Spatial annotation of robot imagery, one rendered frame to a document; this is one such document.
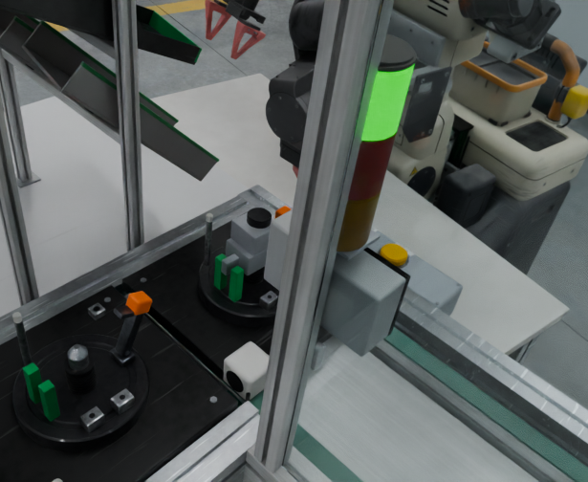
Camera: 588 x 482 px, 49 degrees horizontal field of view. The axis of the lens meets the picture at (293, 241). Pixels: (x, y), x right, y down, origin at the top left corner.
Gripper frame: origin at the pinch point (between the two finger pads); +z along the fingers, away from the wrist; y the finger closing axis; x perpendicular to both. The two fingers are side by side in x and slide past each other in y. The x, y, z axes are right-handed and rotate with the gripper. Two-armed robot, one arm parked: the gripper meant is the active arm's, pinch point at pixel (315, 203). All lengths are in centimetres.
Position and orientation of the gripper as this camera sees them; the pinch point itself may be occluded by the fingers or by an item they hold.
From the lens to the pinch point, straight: 87.1
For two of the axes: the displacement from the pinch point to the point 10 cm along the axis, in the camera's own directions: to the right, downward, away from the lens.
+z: -1.2, 7.4, 6.6
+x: 6.7, -4.3, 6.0
